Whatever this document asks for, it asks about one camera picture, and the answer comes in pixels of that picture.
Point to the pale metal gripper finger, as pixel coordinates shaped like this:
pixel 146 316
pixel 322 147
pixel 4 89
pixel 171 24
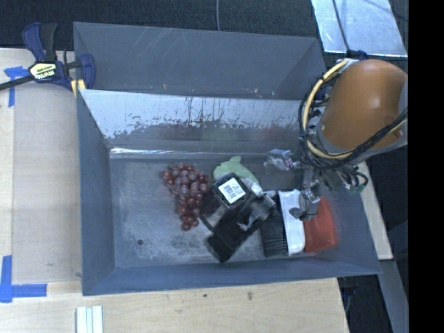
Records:
pixel 299 213
pixel 312 198

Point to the white brush with black bristles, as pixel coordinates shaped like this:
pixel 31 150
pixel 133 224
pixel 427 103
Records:
pixel 289 234

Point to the red-brown flat block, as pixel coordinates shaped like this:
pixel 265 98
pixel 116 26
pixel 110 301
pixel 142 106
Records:
pixel 322 231

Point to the clear plastic packet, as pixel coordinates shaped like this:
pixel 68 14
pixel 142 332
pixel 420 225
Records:
pixel 277 160

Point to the black box with barcode label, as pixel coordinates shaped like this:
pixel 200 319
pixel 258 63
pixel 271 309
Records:
pixel 232 231

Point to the pale green toy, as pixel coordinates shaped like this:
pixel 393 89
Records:
pixel 230 168

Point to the red grape bunch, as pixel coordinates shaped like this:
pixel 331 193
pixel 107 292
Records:
pixel 187 193

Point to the grey metal bin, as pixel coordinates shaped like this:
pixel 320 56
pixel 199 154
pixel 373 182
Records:
pixel 145 200

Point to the pale wood board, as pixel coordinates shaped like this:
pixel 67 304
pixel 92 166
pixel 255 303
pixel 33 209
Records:
pixel 45 186

